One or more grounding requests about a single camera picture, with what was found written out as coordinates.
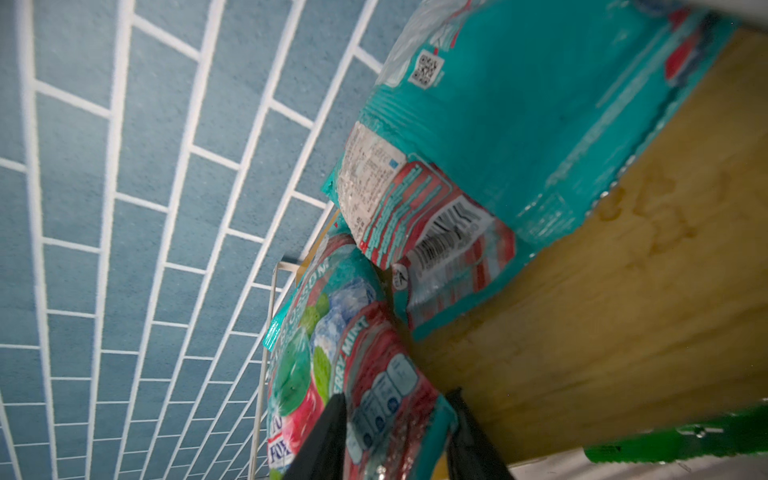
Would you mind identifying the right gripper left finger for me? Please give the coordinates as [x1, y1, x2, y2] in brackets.
[283, 393, 347, 480]

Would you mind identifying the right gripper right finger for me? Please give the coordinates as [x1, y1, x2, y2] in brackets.
[446, 388, 515, 480]

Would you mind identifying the green Fox's candy bag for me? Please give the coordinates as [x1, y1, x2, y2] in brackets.
[584, 402, 767, 464]

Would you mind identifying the teal snack bag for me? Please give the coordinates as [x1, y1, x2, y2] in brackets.
[326, 1, 737, 339]

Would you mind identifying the white wooden shelf rack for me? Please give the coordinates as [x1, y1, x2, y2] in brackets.
[411, 28, 767, 463]

